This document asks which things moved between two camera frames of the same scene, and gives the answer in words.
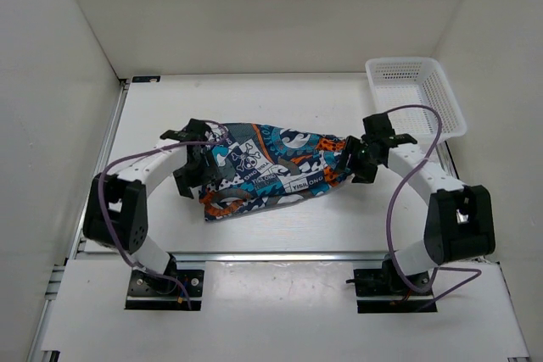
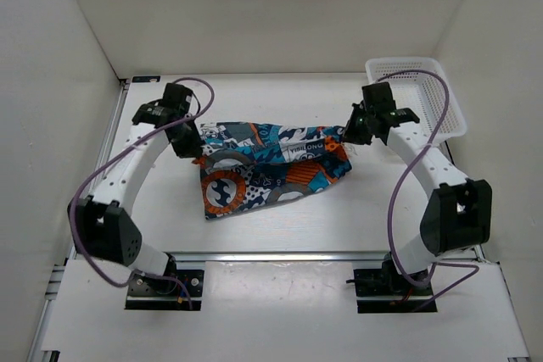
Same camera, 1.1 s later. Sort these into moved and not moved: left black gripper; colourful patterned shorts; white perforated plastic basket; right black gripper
Moved: left black gripper; right black gripper
Not moved: white perforated plastic basket; colourful patterned shorts
